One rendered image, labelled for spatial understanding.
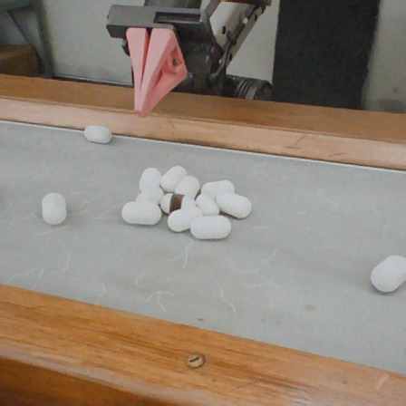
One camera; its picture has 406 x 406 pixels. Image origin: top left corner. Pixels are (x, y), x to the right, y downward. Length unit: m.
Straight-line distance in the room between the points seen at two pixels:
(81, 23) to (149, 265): 2.64
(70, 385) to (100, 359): 0.02
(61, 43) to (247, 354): 2.87
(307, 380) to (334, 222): 0.20
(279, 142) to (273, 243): 0.18
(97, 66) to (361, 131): 2.50
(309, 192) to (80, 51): 2.61
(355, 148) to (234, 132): 0.14
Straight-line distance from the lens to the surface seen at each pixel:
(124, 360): 0.29
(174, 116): 0.61
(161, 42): 0.48
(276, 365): 0.29
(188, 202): 0.44
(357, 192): 0.51
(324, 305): 0.37
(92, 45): 2.97
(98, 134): 0.60
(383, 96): 2.54
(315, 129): 0.58
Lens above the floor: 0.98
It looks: 32 degrees down
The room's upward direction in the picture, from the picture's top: straight up
